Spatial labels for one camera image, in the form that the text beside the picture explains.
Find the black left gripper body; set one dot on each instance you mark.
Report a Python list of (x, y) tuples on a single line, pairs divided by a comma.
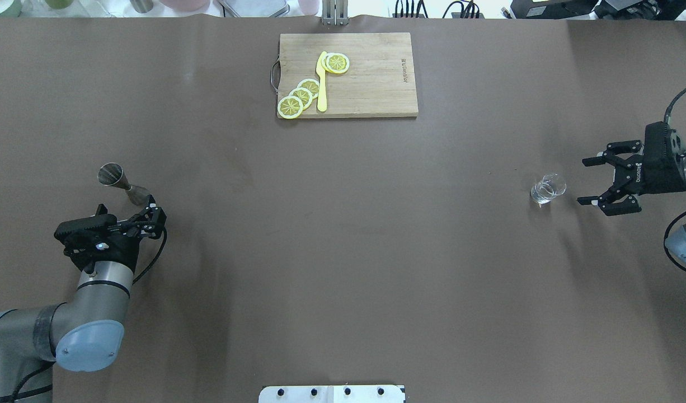
[(123, 249)]

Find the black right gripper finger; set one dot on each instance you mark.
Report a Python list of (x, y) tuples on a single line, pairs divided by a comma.
[(614, 202), (625, 156)]

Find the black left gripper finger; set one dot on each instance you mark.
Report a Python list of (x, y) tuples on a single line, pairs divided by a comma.
[(159, 219), (141, 220)]

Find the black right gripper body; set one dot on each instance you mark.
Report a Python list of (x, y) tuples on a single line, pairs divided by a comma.
[(655, 174)]

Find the steel jigger measuring cup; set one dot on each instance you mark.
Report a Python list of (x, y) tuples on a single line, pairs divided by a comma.
[(112, 175)]

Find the clear glass shaker cup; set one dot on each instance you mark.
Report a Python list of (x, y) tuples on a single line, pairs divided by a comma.
[(549, 187)]

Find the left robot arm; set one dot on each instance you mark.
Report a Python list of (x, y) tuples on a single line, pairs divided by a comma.
[(84, 334)]

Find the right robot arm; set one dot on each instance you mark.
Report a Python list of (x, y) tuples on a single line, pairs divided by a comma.
[(674, 238)]

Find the pink plastic cup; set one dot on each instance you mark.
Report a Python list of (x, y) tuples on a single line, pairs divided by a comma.
[(309, 7)]

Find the lemon slice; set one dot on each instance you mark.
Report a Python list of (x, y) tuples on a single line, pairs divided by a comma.
[(325, 64), (340, 63), (310, 84), (304, 95), (290, 107)]

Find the yellow plastic knife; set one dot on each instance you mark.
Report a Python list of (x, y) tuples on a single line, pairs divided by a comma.
[(321, 71)]

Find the kitchen scale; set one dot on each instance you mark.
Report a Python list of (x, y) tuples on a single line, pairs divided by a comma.
[(255, 9)]

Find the wooden cutting board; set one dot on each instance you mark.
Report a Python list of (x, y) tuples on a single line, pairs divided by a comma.
[(379, 84)]

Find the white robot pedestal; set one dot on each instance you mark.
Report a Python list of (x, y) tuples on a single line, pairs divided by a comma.
[(333, 393)]

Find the aluminium frame post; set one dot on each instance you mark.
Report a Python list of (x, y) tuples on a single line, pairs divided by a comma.
[(335, 12)]

